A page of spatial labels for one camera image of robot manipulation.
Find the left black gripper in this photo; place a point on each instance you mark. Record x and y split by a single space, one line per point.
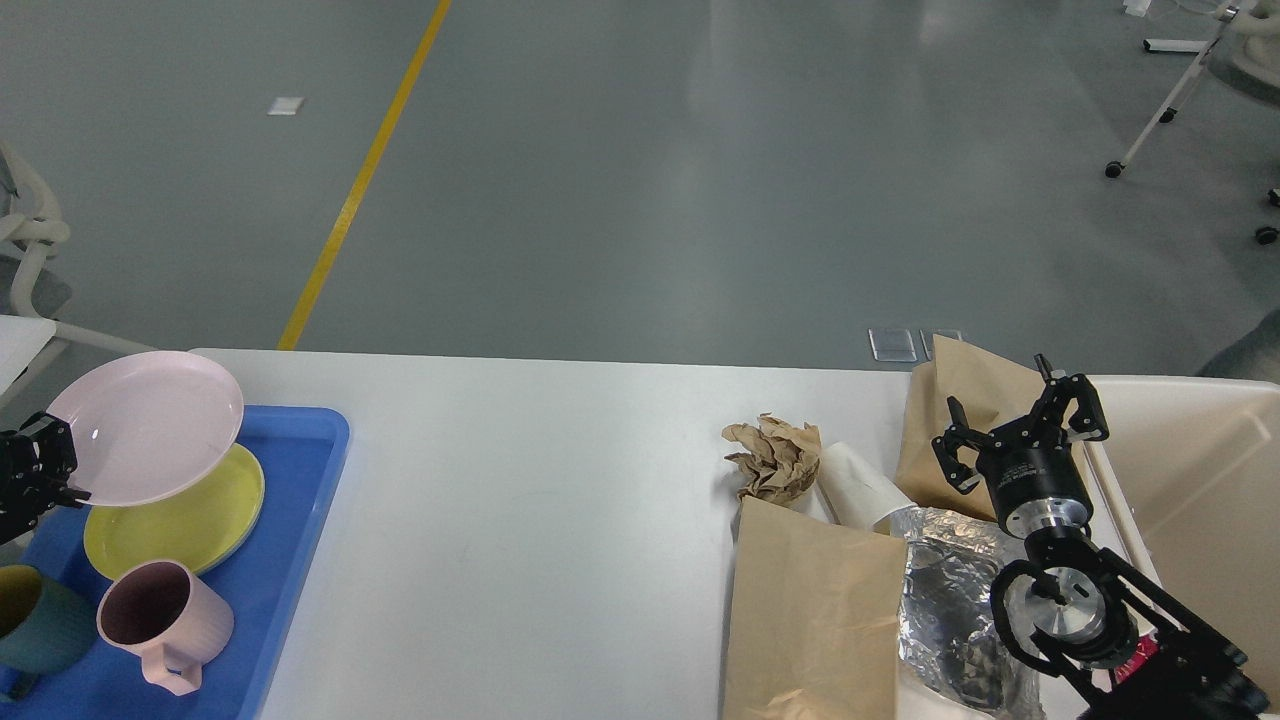
44 445

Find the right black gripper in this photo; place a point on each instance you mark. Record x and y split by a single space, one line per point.
1030 473

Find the pink plate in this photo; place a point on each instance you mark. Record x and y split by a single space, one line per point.
146 427

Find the teal green mug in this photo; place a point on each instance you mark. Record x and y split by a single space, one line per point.
46 627

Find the pink mug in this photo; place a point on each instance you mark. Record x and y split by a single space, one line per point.
174 623

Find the brown paper bag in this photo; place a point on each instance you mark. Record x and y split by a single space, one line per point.
814 619
995 392

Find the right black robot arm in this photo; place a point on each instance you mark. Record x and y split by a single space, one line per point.
1070 608

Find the white side table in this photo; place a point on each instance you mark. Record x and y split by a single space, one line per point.
28 345

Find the yellow plate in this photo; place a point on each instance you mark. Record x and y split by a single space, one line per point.
201 526

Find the beige plastic bin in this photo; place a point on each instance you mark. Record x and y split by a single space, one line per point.
1197 461

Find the clear floor plate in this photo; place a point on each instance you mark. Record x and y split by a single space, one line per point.
904 345

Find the white paper cup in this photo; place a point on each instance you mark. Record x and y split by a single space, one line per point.
857 494

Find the crumpled aluminium foil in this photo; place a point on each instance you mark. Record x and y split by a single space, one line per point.
947 636

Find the blue plastic tray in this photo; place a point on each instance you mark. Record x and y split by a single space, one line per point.
302 451

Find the crumpled brown paper ball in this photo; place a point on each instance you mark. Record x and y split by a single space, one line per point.
780 462

